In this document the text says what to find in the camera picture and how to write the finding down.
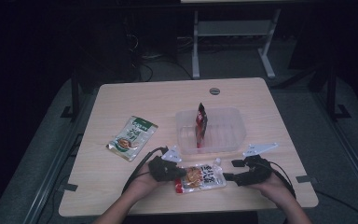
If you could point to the person's left hand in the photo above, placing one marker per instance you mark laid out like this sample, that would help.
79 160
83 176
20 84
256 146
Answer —
144 186

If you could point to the green and white sauce packet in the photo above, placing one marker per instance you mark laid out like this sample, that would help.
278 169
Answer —
132 138

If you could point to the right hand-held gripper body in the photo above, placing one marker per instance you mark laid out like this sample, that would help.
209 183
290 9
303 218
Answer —
254 174

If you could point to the grey table grommet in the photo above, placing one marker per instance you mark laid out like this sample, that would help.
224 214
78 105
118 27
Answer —
214 91

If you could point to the black metal stand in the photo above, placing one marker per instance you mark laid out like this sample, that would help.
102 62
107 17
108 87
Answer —
332 93

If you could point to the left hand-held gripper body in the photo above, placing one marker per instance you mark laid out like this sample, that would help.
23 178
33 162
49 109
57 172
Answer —
163 169

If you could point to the grey tape piece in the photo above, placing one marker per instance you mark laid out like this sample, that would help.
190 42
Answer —
68 187
306 179

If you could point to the white metal stand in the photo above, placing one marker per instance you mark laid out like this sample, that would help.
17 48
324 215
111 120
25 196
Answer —
233 29

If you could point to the clear plastic container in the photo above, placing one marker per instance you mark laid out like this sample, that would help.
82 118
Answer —
227 130

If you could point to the red clear snack packet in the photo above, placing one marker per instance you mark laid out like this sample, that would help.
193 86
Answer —
200 124

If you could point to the person's right hand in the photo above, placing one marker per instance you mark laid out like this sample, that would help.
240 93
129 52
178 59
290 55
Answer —
275 188

